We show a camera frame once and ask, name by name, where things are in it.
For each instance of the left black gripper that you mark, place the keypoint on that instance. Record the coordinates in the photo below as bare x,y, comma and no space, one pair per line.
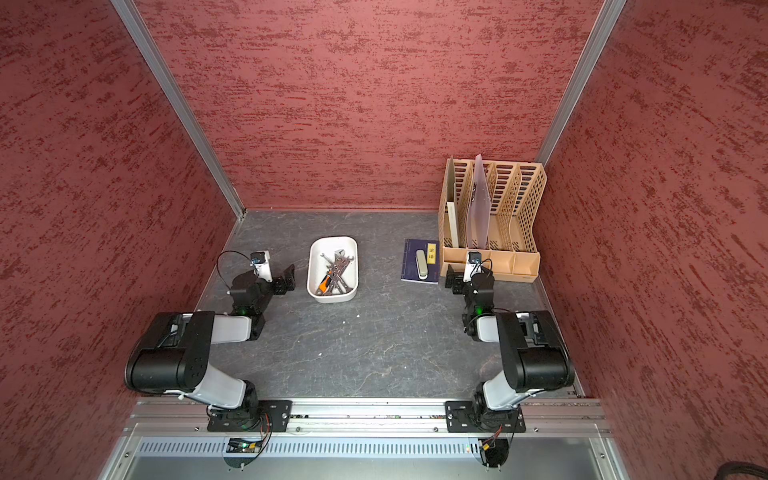
281,288

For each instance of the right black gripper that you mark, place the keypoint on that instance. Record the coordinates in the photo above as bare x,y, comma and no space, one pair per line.
456,278

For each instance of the white plastic storage tray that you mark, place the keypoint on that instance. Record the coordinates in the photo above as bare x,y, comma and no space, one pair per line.
317,267

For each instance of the large silver combination wrench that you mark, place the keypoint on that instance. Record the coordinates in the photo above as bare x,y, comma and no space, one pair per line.
339,263

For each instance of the orange handled adjustable wrench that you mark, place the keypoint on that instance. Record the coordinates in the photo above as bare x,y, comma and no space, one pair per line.
329,285

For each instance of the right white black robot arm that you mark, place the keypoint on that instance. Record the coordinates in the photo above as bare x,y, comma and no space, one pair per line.
534,358

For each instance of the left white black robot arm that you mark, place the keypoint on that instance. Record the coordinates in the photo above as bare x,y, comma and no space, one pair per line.
173,355

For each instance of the beige stapler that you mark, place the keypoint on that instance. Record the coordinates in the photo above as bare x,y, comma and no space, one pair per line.
421,264

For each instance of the dark blue notebook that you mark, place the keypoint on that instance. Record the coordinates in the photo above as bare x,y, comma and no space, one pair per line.
409,269

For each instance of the white booklet in organizer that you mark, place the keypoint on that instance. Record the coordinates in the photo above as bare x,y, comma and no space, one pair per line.
453,224

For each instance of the translucent plastic folder sheet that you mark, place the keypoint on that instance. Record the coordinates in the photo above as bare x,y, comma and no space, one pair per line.
479,210

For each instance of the tan plastic file organizer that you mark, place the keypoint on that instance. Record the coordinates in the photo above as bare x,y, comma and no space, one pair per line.
516,190

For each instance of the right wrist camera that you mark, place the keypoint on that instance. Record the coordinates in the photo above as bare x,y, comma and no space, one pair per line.
473,265

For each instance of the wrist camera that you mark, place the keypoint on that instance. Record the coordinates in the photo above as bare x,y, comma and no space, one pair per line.
260,264
473,265

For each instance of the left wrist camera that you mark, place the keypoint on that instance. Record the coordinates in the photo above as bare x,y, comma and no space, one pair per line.
260,264

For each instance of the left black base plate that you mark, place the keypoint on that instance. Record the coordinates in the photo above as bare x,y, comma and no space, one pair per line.
266,416

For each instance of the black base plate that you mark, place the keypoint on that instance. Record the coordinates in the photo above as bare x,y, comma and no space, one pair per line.
467,417
266,416

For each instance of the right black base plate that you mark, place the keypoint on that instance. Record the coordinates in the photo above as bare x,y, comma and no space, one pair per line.
467,417

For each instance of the aluminium front rail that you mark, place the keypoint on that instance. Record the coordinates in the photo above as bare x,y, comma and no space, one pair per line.
411,417

